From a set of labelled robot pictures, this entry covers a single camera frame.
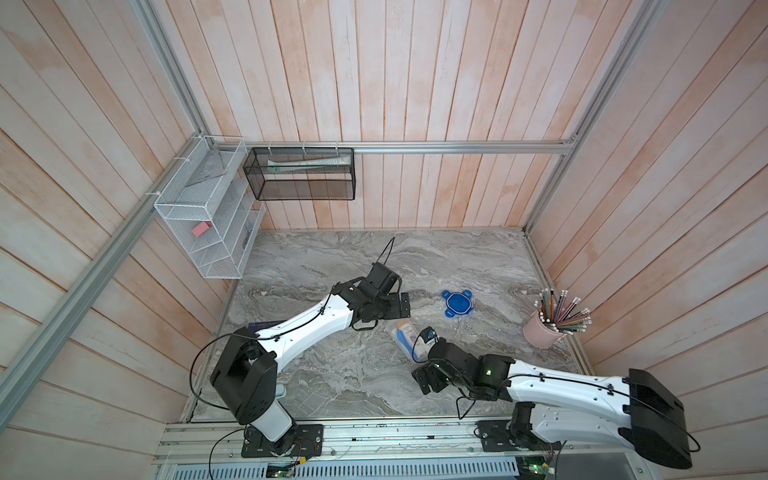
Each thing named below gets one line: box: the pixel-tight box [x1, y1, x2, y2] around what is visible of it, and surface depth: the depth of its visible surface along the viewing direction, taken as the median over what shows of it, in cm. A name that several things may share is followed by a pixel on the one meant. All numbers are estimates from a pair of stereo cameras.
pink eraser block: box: [192, 221, 213, 237], surface depth 84 cm
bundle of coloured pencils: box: [534, 288, 593, 335], surface depth 86 cm
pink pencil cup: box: [523, 310, 567, 349], surface depth 91 cm
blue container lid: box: [442, 289, 474, 318], surface depth 101 cm
